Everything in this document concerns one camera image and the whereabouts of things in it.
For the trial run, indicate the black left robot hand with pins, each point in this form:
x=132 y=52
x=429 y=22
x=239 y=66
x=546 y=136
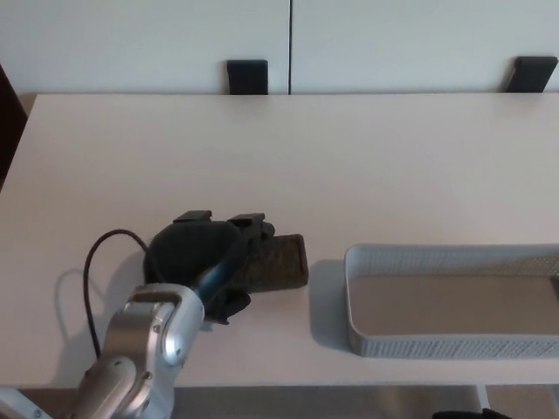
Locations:
x=188 y=253

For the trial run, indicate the dark felt board eraser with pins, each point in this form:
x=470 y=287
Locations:
x=284 y=262

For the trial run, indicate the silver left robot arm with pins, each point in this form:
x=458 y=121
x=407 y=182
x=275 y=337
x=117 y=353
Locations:
x=144 y=340

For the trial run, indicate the white desk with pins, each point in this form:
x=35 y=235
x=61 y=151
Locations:
x=305 y=153

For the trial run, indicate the grey perforated tray container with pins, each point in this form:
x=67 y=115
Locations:
x=436 y=349

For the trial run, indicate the black robot foot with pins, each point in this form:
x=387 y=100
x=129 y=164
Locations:
x=463 y=414

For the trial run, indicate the dark brown panel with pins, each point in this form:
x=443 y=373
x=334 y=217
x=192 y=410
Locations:
x=11 y=131

